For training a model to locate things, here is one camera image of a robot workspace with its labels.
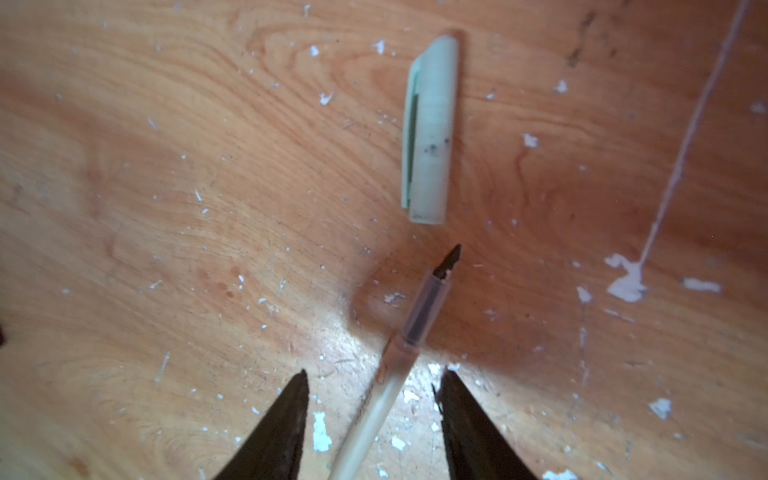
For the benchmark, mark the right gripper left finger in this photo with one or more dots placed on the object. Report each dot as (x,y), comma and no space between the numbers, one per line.
(274,449)

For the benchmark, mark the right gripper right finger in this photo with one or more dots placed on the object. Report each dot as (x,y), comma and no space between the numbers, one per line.
(475,448)

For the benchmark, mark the grey green pen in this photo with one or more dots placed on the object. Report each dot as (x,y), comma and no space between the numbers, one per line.
(397,361)

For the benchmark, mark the light green pen cap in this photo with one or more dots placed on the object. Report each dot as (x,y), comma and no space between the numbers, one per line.
(428,128)

